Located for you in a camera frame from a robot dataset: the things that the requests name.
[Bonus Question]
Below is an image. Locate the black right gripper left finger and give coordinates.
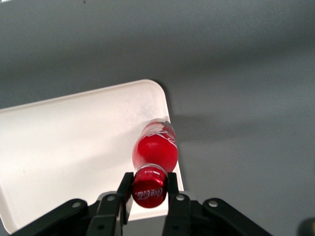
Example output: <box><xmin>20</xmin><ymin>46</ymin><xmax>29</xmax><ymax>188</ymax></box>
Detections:
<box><xmin>9</xmin><ymin>172</ymin><xmax>134</xmax><ymax>236</ymax></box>

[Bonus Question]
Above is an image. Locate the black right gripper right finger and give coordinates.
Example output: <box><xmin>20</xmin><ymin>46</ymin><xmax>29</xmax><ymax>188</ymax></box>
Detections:
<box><xmin>162</xmin><ymin>172</ymin><xmax>273</xmax><ymax>236</ymax></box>

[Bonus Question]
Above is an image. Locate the red coke bottle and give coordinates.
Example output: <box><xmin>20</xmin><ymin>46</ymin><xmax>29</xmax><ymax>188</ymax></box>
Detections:
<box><xmin>131</xmin><ymin>118</ymin><xmax>179</xmax><ymax>209</ymax></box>

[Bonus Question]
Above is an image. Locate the white plastic tray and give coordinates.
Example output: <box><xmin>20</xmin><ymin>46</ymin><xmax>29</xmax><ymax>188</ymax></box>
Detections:
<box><xmin>0</xmin><ymin>79</ymin><xmax>185</xmax><ymax>236</ymax></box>

